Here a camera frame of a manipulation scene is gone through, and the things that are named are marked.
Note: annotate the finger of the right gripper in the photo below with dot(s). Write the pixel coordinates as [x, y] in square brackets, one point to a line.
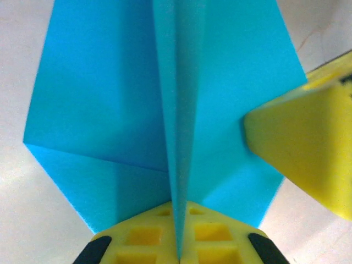
[308, 143]
[335, 71]

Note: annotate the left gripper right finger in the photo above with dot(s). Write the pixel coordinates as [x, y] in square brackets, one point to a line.
[217, 244]

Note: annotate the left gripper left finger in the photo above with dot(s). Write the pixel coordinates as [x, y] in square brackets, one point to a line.
[143, 244]

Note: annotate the blue square paper sheet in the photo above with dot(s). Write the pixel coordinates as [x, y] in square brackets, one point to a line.
[110, 96]

